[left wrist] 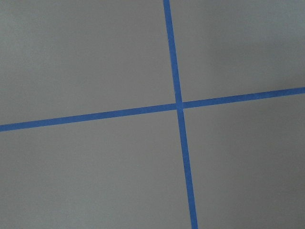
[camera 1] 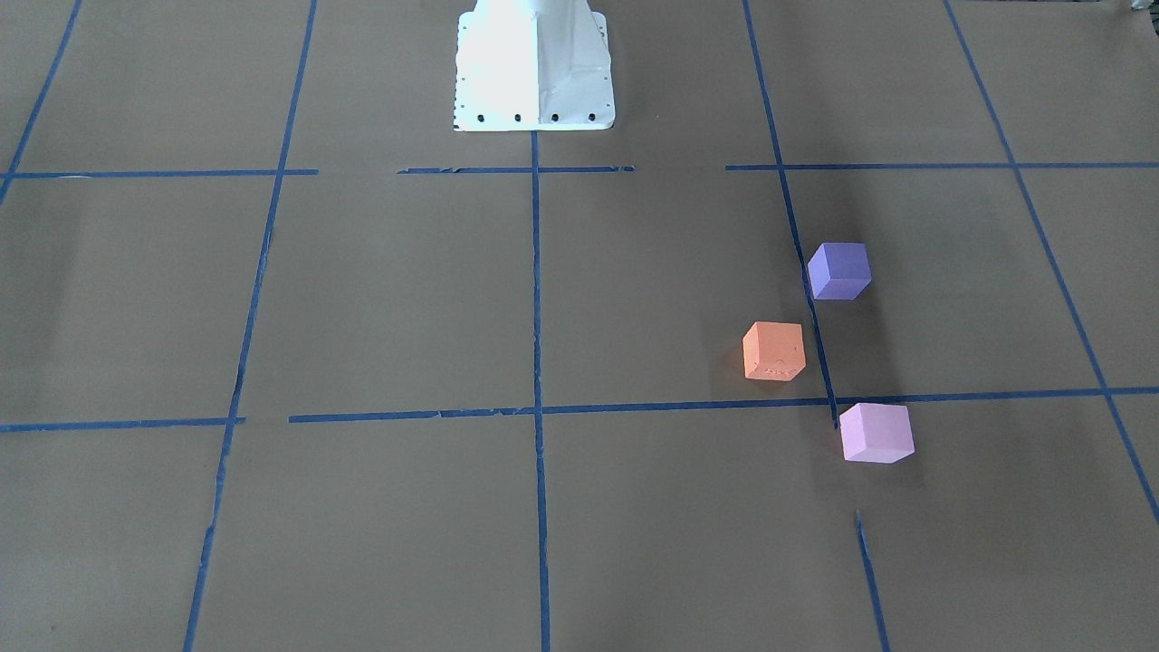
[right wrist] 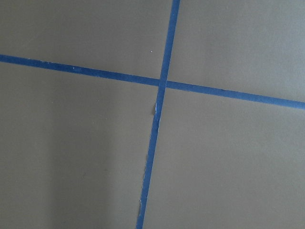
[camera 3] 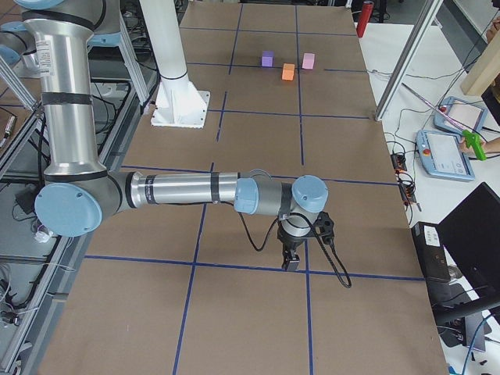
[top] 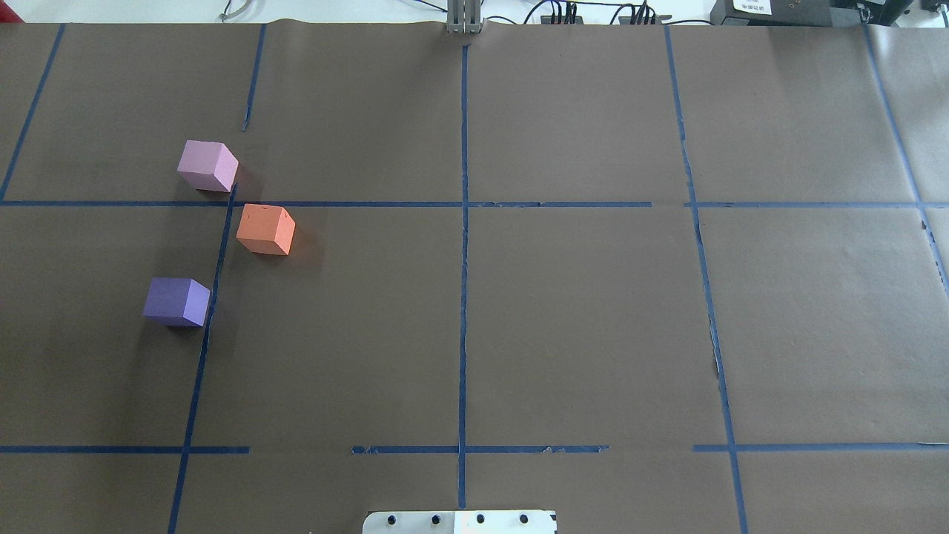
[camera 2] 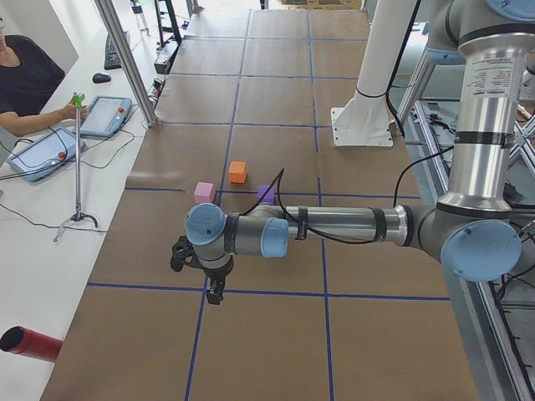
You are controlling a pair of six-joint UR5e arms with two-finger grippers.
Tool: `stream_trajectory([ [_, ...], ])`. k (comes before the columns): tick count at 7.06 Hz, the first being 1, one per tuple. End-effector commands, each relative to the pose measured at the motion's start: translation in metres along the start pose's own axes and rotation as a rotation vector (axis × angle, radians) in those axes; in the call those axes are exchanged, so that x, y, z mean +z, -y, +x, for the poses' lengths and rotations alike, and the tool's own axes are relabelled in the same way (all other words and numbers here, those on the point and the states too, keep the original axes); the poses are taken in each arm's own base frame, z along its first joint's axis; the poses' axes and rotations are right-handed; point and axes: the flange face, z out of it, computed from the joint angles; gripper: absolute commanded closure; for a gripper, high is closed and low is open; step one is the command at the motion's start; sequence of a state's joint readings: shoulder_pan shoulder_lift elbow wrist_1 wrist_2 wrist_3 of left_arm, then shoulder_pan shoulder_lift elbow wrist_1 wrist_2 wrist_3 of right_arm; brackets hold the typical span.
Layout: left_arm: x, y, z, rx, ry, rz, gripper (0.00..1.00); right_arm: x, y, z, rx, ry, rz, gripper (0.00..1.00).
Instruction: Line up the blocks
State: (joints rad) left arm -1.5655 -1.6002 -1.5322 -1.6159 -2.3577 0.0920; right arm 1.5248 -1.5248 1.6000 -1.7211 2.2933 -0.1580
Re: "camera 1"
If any orange foam cube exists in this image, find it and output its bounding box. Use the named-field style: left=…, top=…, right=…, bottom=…
left=742, top=321, right=807, bottom=381

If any purple foam cube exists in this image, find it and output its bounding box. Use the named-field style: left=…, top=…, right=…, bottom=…
left=807, top=241, right=873, bottom=301

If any pink foam cube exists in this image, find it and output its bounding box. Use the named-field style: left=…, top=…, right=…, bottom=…
left=838, top=403, right=914, bottom=464

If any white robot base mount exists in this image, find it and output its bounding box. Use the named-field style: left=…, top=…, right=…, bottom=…
left=453, top=1, right=617, bottom=132

